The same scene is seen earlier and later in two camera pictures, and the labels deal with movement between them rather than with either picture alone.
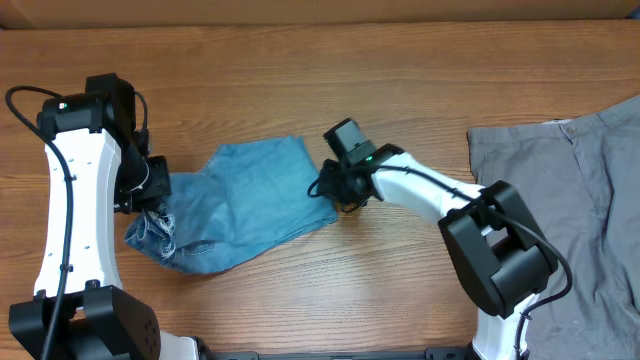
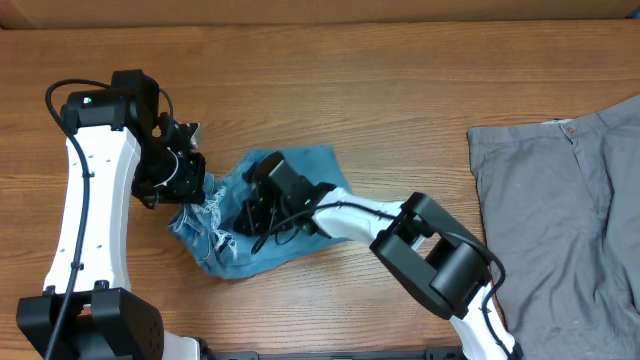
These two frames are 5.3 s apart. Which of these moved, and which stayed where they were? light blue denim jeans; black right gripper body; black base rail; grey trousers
Moved: black right gripper body; light blue denim jeans
Stayed: black base rail; grey trousers
